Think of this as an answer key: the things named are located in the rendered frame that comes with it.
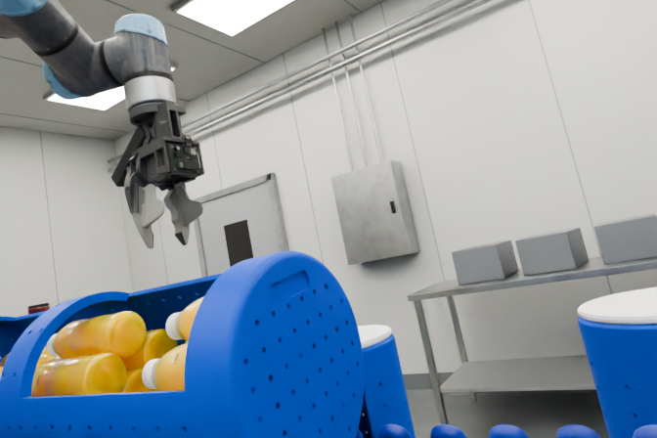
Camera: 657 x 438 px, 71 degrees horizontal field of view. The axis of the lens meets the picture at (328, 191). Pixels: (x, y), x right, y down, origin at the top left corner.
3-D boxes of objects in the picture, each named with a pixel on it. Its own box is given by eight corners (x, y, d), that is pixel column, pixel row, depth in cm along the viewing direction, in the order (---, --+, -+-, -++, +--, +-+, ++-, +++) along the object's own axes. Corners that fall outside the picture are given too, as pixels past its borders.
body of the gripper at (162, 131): (166, 176, 65) (153, 96, 67) (128, 191, 70) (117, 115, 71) (206, 178, 72) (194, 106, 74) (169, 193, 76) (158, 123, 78)
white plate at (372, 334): (286, 338, 122) (287, 342, 122) (256, 364, 95) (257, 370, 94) (390, 319, 119) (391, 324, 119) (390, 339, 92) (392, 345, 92)
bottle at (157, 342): (162, 320, 81) (99, 330, 90) (136, 351, 75) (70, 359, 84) (185, 349, 83) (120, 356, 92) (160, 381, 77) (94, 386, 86)
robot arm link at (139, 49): (127, 41, 80) (173, 27, 79) (137, 101, 78) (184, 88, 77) (98, 19, 72) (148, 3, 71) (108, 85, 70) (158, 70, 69)
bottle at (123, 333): (106, 358, 71) (41, 366, 80) (146, 354, 76) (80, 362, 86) (108, 311, 73) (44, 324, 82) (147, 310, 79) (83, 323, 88)
